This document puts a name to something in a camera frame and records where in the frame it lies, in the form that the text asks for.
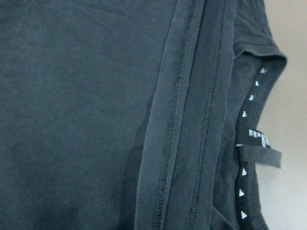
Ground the black graphic t-shirt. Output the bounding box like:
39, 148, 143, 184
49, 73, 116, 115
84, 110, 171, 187
0, 0, 287, 230

